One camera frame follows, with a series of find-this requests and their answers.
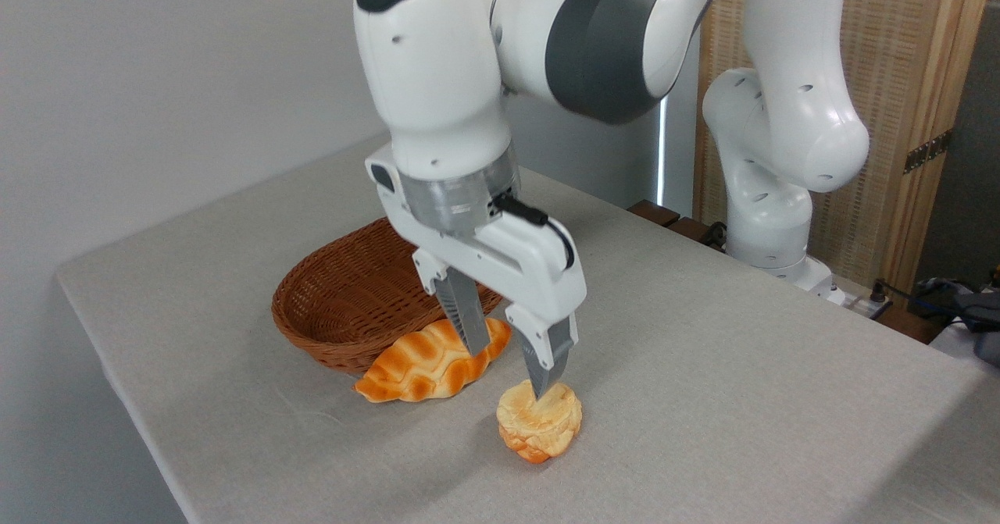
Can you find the grey tablecloth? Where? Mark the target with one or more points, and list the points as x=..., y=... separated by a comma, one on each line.
x=703, y=391

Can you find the brown oval wicker basket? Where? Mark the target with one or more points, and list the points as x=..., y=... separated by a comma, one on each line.
x=336, y=305

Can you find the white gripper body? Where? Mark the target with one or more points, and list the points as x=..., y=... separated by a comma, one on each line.
x=508, y=262

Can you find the metal screen hinge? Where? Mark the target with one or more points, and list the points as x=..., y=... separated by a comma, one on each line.
x=928, y=151

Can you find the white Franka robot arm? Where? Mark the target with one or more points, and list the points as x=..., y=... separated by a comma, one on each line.
x=437, y=63

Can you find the round toy bread bun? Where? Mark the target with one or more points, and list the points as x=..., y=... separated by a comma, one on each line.
x=539, y=429

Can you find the dark blue grey bundle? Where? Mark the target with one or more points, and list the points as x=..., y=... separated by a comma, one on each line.
x=973, y=313

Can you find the dark brown wooden block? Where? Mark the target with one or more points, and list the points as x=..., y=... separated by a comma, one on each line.
x=691, y=231
x=655, y=212

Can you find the long braided toy bread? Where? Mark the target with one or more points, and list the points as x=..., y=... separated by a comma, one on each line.
x=414, y=368

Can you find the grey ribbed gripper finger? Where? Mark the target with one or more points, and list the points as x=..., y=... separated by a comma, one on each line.
x=547, y=352
x=465, y=313

